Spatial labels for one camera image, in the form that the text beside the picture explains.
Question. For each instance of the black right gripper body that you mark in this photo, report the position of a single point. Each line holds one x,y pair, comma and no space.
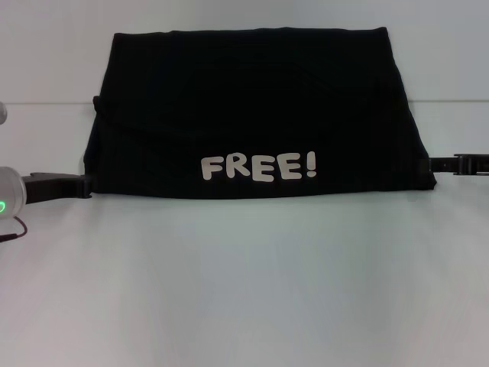
473,163

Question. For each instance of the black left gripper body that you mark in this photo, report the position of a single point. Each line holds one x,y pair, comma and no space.
49,187

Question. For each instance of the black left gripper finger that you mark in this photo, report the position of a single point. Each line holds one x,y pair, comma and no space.
85,186

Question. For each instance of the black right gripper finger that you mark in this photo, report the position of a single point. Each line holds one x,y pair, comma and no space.
443,164

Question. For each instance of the black shirt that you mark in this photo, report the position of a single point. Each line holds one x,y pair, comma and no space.
260,114

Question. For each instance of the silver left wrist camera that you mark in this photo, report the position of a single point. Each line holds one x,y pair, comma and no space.
2,112

